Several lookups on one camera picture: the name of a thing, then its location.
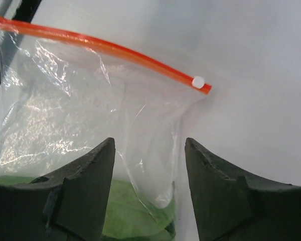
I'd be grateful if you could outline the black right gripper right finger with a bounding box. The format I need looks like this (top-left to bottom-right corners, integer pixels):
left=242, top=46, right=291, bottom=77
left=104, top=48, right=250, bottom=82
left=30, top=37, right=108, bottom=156
left=185, top=138, right=301, bottom=240

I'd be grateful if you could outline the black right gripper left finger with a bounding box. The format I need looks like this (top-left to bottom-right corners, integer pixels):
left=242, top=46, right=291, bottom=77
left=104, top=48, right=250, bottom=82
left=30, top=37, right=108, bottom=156
left=0, top=138, right=115, bottom=240

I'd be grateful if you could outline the clear zip top bag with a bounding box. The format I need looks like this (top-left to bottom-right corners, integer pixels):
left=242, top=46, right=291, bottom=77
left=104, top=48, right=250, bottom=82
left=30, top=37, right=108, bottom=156
left=0, top=17, right=211, bottom=226

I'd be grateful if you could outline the green fake leafy vegetable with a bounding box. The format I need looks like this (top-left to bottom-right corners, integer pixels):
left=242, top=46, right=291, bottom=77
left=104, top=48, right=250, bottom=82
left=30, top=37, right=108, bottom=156
left=0, top=176, right=176, bottom=240

